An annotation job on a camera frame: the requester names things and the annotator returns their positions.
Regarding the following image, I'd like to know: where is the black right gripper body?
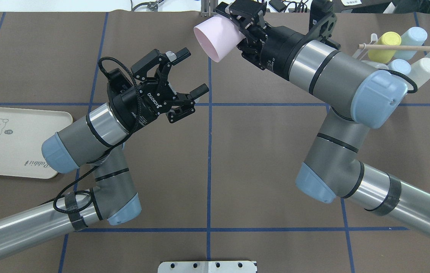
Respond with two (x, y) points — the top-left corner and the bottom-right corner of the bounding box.
(215, 0), (340, 80)

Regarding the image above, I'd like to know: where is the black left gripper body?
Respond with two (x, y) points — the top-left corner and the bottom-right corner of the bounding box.
(107, 49), (195, 131)

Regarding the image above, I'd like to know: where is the pink plastic cup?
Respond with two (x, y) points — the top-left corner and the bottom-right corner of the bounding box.
(193, 14), (245, 63)

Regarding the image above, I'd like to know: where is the yellow plastic cup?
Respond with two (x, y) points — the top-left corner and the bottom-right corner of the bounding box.
(367, 32), (402, 64)

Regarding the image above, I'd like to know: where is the light blue plastic cup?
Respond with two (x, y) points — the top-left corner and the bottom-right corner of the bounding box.
(387, 59), (411, 75)
(394, 27), (428, 61)

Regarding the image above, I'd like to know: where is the white plastic cup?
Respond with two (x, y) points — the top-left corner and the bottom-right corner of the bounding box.
(408, 57), (430, 88)

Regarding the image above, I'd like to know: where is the grey plastic cup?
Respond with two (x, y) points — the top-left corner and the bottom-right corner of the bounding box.
(362, 60), (389, 69)

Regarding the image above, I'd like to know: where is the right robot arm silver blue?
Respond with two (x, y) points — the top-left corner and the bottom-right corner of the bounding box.
(215, 0), (430, 237)

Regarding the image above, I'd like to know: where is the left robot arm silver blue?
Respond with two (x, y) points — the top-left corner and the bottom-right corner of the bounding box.
(0, 48), (209, 260)

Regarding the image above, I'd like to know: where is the cream bunny tray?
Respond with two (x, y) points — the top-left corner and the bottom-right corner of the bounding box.
(0, 107), (73, 179)

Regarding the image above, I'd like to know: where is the aluminium frame post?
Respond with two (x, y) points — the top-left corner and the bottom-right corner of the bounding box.
(200, 0), (219, 18)

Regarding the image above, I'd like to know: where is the white wire cup rack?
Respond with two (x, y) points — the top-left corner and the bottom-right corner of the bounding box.
(352, 32), (430, 64)

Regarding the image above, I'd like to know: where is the white central pedestal column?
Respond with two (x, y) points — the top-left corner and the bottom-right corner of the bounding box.
(157, 260), (258, 273)

